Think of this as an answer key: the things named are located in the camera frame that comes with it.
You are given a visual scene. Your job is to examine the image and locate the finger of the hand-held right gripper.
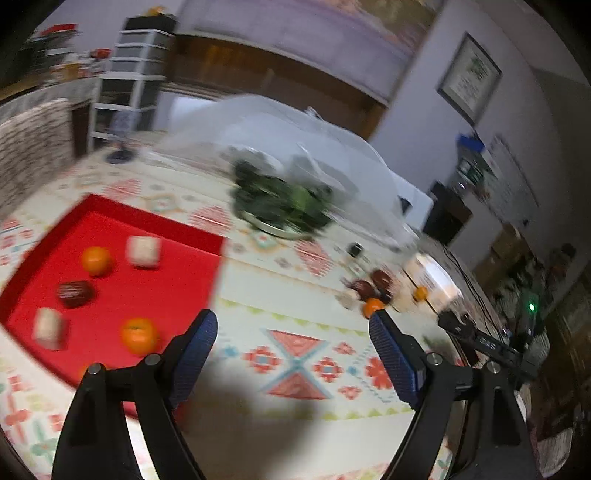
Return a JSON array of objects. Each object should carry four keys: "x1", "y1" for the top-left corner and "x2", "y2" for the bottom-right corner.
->
[{"x1": 438, "y1": 311, "x2": 520, "y2": 367}]

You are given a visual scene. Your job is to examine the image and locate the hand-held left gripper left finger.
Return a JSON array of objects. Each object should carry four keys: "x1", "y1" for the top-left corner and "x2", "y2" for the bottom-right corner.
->
[{"x1": 52, "y1": 309, "x2": 218, "y2": 480}]

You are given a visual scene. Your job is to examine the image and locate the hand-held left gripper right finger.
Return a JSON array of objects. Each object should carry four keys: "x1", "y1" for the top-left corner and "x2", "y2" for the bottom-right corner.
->
[{"x1": 369, "y1": 309, "x2": 541, "y2": 480}]

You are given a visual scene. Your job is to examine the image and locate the red tray box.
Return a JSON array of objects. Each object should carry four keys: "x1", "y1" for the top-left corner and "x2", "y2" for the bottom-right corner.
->
[{"x1": 0, "y1": 194, "x2": 228, "y2": 421}]

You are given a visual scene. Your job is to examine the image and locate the cardboard box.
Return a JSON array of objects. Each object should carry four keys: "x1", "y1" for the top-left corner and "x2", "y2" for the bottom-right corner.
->
[{"x1": 475, "y1": 224, "x2": 525, "y2": 287}]

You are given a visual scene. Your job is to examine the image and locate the black speaker box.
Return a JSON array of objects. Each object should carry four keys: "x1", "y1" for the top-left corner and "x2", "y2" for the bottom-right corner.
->
[{"x1": 422, "y1": 182, "x2": 474, "y2": 245}]

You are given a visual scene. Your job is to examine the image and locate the metal plate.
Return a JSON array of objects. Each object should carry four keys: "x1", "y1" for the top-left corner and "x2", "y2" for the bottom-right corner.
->
[{"x1": 235, "y1": 203, "x2": 315, "y2": 241}]

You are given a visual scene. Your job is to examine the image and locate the plate of green vegetables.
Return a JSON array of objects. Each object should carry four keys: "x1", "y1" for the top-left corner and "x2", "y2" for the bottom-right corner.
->
[{"x1": 231, "y1": 159, "x2": 335, "y2": 232}]

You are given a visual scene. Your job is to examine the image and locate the blue container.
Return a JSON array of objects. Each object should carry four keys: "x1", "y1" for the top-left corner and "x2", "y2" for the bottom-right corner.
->
[{"x1": 456, "y1": 133, "x2": 486, "y2": 185}]

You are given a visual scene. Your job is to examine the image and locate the phone stand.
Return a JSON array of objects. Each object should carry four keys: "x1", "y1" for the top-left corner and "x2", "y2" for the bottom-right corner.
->
[{"x1": 106, "y1": 111, "x2": 138, "y2": 162}]

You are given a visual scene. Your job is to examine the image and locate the mesh food cover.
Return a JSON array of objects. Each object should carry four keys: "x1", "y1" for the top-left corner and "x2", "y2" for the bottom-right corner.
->
[{"x1": 154, "y1": 95, "x2": 416, "y2": 252}]

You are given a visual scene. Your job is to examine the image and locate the framed picture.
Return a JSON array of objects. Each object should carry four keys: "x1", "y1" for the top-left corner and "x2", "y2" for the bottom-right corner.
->
[{"x1": 436, "y1": 32, "x2": 504, "y2": 127}]

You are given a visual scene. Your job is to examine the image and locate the chair with patterned cover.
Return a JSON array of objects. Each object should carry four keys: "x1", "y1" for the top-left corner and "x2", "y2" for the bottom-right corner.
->
[{"x1": 0, "y1": 99, "x2": 75, "y2": 213}]

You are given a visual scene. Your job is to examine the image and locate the white plastic drawer unit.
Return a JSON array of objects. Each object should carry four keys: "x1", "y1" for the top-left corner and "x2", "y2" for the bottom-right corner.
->
[{"x1": 90, "y1": 28, "x2": 178, "y2": 153}]

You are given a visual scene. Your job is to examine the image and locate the wooden cabinet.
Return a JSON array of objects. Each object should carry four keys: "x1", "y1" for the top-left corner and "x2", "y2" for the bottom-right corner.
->
[{"x1": 171, "y1": 32, "x2": 386, "y2": 139}]

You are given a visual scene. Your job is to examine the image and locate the grey patterned table cover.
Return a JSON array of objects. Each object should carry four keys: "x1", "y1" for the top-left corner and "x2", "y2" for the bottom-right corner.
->
[{"x1": 0, "y1": 76, "x2": 101, "y2": 109}]

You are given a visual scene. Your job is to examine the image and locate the red flat box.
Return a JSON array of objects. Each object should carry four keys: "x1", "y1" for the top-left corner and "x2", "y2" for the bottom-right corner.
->
[{"x1": 41, "y1": 22, "x2": 80, "y2": 37}]

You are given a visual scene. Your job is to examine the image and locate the black cable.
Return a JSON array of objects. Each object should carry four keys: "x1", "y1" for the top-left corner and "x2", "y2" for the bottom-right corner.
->
[{"x1": 438, "y1": 244, "x2": 506, "y2": 333}]

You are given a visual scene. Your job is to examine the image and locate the white wall board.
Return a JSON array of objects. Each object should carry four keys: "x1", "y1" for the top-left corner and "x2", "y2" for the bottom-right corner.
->
[{"x1": 480, "y1": 136, "x2": 539, "y2": 227}]

